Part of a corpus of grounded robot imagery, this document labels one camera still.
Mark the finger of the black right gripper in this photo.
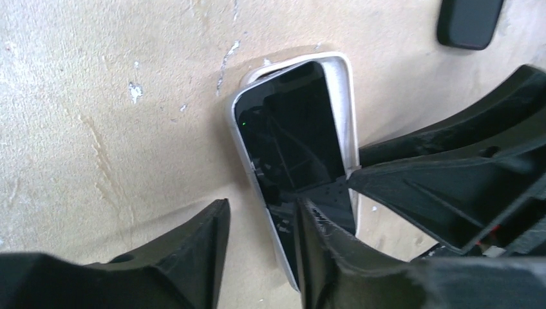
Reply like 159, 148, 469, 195
348, 138, 545, 252
359, 65, 545, 167

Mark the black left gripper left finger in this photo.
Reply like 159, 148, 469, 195
1, 199, 231, 308

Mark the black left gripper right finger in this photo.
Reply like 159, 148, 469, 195
294, 199, 545, 308

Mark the black phone case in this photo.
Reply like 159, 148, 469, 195
436, 0, 504, 51

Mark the black phone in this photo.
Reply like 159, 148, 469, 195
227, 60, 357, 293

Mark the white phone case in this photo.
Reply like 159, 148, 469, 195
240, 51, 362, 238

